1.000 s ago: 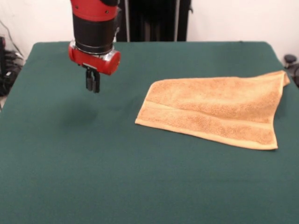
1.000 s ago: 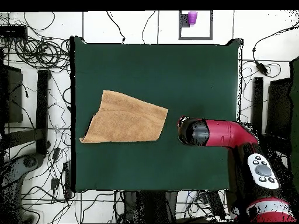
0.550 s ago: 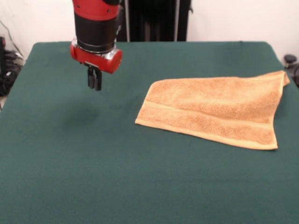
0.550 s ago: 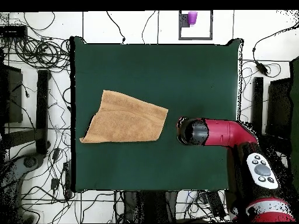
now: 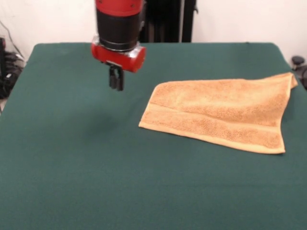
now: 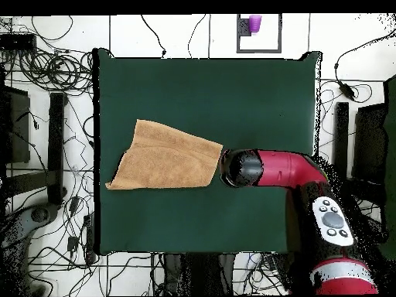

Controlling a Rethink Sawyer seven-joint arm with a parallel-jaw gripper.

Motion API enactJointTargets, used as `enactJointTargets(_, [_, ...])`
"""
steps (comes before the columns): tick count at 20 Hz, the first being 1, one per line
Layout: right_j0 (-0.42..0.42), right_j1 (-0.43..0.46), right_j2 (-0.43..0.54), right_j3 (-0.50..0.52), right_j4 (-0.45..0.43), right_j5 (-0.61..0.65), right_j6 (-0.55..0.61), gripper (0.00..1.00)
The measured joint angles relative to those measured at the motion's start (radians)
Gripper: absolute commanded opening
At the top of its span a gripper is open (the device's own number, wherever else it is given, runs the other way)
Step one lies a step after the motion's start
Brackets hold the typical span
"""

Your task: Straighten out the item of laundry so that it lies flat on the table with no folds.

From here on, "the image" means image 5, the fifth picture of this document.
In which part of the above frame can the tan terry towel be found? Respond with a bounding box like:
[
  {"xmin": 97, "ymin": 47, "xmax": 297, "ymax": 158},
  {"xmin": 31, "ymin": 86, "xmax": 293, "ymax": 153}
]
[{"xmin": 138, "ymin": 72, "xmax": 299, "ymax": 155}]

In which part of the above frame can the black coiled cable bundle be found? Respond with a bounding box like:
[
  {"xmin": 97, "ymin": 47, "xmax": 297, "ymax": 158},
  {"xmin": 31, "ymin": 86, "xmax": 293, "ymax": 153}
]
[{"xmin": 0, "ymin": 51, "xmax": 26, "ymax": 99}]

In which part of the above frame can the black round floor object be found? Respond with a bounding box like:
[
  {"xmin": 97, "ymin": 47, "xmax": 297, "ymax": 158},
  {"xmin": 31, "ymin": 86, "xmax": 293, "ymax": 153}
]
[{"xmin": 291, "ymin": 55, "xmax": 307, "ymax": 91}]

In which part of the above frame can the black upright stand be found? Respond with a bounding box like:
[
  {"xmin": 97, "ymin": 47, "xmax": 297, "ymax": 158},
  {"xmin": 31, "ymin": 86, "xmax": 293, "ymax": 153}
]
[{"xmin": 140, "ymin": 0, "xmax": 199, "ymax": 44}]

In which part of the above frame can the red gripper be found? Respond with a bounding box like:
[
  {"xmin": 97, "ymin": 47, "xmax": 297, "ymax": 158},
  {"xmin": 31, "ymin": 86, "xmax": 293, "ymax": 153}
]
[{"xmin": 90, "ymin": 35, "xmax": 147, "ymax": 92}]

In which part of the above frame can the thin grey cable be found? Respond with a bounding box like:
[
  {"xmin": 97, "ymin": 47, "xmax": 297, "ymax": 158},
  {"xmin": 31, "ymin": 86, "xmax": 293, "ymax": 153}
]
[{"xmin": 0, "ymin": 20, "xmax": 24, "ymax": 58}]

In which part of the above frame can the black box device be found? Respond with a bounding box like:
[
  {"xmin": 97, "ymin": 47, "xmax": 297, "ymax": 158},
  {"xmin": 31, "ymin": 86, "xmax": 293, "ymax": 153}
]
[{"xmin": 0, "ymin": 37, "xmax": 6, "ymax": 72}]

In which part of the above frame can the dark green table cloth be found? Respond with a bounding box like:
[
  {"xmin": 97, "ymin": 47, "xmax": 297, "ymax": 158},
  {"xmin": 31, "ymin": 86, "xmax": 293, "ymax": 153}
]
[{"xmin": 0, "ymin": 42, "xmax": 307, "ymax": 230}]

